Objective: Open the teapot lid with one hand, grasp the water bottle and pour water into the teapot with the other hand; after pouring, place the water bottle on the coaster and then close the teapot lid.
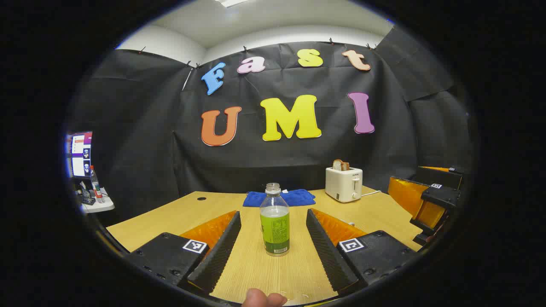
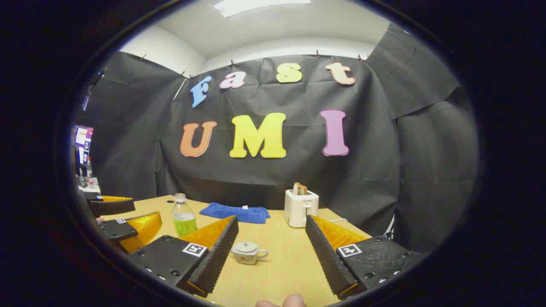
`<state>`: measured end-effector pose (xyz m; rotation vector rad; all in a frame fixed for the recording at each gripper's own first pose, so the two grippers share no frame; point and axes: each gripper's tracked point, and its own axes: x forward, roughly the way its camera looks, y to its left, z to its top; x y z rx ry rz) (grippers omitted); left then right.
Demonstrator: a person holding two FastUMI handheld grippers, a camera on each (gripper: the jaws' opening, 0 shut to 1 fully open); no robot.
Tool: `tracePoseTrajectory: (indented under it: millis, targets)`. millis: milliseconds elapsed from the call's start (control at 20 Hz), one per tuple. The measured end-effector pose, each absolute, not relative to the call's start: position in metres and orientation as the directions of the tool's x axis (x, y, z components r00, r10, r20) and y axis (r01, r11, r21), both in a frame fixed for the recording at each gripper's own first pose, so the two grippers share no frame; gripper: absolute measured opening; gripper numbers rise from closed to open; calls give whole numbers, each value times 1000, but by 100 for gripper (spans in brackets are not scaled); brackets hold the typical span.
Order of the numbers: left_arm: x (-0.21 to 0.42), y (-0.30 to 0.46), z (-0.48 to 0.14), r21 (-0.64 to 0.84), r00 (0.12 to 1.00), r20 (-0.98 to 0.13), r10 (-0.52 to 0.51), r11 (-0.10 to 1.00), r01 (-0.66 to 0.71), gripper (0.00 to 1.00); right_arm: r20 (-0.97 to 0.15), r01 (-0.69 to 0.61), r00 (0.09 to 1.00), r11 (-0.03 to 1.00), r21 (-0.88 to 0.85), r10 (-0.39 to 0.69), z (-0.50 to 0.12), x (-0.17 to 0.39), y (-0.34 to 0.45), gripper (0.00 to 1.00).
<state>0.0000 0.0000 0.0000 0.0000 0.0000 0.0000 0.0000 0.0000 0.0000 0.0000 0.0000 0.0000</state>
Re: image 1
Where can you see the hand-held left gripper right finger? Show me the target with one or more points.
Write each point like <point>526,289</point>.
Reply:
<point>328,251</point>

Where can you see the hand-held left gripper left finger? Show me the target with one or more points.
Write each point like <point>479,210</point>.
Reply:
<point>219,249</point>

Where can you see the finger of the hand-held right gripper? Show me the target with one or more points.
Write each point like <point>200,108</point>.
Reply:
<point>439,177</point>
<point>441,196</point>

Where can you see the green label water bottle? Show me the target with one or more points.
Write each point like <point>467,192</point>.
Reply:
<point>275,230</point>

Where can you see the small clear plastic bottle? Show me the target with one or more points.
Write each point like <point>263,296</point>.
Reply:
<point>97,187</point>

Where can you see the blue towel cloth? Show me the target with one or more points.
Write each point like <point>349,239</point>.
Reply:
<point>300,198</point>

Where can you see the white toaster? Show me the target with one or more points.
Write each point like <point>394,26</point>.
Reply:
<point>341,185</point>

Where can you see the white side table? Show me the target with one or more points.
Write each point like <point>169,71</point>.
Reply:
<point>100,207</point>

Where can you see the black backdrop cloth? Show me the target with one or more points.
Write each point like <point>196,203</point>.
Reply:
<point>140,149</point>

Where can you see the computer monitor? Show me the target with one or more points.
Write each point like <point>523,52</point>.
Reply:
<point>81,153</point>

